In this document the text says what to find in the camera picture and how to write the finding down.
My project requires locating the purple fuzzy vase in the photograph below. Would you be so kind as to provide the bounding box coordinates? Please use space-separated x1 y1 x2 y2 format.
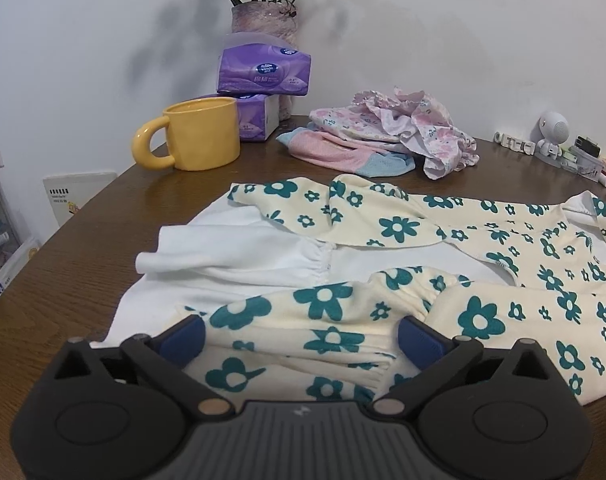
231 1 300 121

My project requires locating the yellow mug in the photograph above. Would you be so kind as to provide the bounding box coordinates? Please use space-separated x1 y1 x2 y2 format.
133 97 241 172

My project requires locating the white robot speaker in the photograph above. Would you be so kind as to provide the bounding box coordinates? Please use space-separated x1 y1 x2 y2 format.
534 110 568 163

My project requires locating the cream green-flowered garment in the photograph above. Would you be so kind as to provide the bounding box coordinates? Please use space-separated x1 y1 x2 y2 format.
90 174 606 407

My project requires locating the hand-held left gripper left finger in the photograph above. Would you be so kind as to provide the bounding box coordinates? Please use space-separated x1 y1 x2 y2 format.
53 316 234 418

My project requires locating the pink floral garment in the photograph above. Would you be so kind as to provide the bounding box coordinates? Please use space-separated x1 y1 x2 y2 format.
309 86 480 181

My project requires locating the purple tissue pack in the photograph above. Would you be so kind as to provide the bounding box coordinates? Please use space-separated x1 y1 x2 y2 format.
217 34 312 97
198 92 281 142

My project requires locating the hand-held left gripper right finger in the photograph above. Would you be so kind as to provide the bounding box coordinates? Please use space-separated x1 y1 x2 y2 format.
373 316 554 418

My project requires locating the pink and blue garment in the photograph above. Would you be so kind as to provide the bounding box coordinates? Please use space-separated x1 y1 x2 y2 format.
276 127 416 177

